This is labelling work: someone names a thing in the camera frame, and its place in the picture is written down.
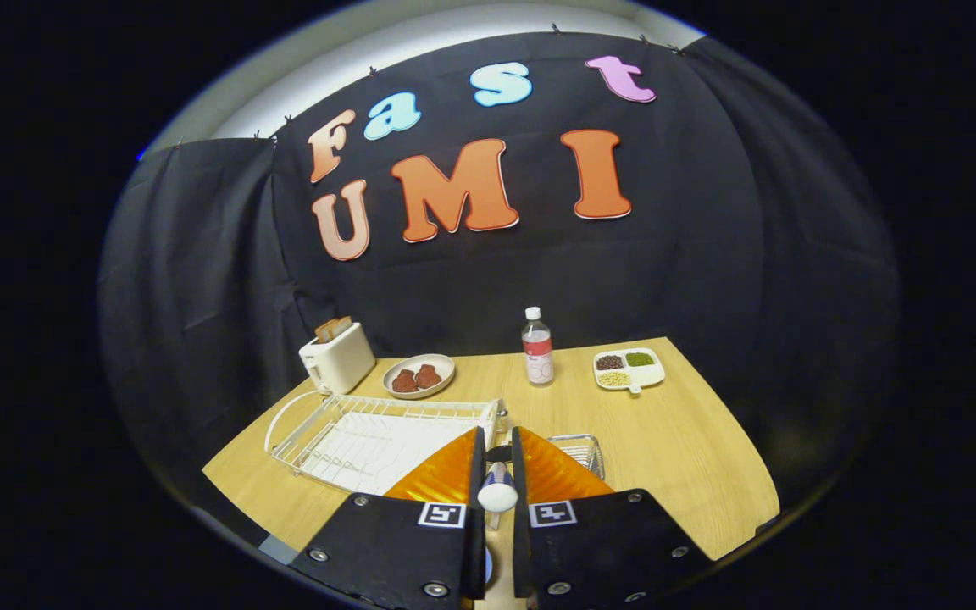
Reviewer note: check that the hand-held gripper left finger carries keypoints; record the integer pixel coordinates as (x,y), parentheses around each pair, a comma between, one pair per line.
(478,474)

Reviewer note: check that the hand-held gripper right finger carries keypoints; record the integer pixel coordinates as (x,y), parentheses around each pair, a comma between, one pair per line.
(518,474)

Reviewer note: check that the blue plate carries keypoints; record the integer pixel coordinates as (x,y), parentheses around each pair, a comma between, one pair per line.
(488,565)

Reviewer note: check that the beige oval dish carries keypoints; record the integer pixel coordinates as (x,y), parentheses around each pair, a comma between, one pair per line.
(446,366)

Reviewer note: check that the brown meat patty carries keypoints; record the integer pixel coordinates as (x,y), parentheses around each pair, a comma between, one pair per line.
(429,377)
(404,382)

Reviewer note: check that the clear bottle red label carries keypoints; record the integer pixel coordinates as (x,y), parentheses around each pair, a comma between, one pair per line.
(538,352)

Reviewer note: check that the yellow beans pile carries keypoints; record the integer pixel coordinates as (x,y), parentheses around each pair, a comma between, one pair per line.
(613,379)

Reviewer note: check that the brown beans pile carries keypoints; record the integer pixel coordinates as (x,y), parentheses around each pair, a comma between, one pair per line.
(610,363)

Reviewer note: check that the white divided tray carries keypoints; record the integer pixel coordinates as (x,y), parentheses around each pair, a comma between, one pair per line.
(649,374)

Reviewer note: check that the green beans pile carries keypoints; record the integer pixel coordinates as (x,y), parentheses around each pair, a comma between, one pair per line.
(640,359)

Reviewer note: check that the white toaster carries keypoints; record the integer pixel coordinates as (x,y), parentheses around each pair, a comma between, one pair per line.
(340,364)

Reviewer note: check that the brown toast slice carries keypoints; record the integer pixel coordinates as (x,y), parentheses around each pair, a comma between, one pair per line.
(342,326)
(327,331)

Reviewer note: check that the black backdrop cloth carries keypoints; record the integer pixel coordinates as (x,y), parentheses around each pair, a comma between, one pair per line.
(666,280)

